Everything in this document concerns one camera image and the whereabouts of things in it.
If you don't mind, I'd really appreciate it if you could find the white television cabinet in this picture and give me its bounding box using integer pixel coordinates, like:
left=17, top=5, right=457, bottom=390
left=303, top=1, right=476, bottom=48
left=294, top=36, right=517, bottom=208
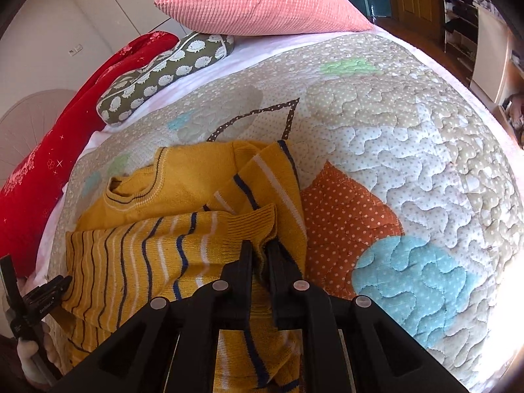
left=469, top=6, right=524, bottom=148

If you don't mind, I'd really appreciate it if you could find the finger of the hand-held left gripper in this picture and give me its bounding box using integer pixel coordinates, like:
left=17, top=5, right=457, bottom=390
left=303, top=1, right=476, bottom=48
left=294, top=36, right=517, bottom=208
left=25, top=276, right=73, bottom=324

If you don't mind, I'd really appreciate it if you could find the red blanket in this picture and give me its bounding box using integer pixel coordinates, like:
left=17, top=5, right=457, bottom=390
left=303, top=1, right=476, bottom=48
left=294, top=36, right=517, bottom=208
left=0, top=30, right=181, bottom=279

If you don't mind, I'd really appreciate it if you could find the glossy white wardrobe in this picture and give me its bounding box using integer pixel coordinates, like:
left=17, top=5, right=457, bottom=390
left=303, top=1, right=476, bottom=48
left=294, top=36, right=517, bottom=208
left=65, top=0, right=328, bottom=37

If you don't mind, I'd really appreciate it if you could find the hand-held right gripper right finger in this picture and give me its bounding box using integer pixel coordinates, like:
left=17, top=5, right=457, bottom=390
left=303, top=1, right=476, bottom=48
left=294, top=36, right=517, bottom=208
left=266, top=239, right=471, bottom=393

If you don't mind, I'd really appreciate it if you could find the shoe rack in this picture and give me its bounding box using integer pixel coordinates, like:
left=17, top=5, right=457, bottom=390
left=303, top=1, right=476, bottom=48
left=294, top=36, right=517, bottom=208
left=440, top=0, right=492, bottom=83

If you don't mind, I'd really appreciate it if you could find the yellow striped knit sweater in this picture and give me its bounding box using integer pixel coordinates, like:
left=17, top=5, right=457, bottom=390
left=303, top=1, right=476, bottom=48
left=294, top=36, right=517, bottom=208
left=61, top=139, right=309, bottom=393

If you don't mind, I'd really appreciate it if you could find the patchwork quilted bedspread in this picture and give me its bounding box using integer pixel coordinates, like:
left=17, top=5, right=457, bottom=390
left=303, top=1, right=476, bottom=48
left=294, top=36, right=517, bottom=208
left=45, top=33, right=524, bottom=393

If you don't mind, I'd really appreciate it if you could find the pink ribbed pillow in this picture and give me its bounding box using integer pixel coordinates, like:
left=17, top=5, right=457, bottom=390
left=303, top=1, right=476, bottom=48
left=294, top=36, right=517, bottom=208
left=153, top=0, right=374, bottom=37

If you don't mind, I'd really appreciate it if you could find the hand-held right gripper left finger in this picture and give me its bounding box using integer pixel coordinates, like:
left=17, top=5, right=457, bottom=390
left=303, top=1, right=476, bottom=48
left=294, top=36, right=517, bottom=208
left=49, top=239, right=256, bottom=393

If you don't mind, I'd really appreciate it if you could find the green patterned pillow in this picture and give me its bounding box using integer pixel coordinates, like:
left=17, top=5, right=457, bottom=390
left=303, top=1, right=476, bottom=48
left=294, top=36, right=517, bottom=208
left=96, top=32, right=235, bottom=127

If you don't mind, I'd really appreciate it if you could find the beige round headboard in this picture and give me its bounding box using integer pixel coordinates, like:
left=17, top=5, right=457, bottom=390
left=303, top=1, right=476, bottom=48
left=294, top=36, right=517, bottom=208
left=0, top=89, right=80, bottom=185

